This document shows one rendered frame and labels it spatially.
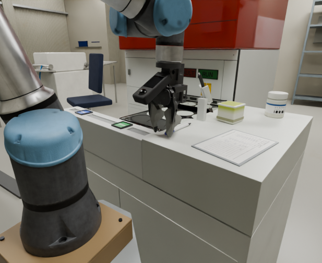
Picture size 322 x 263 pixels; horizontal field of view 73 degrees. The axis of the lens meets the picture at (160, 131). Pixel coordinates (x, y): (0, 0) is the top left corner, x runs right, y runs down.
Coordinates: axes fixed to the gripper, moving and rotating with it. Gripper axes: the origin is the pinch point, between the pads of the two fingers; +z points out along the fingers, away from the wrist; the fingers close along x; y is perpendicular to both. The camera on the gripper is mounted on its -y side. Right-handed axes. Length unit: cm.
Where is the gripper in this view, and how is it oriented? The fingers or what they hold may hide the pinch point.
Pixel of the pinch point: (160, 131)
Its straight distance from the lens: 65.9
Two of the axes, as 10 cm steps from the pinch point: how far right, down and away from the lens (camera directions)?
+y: 6.6, -2.5, 7.0
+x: -7.5, -2.7, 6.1
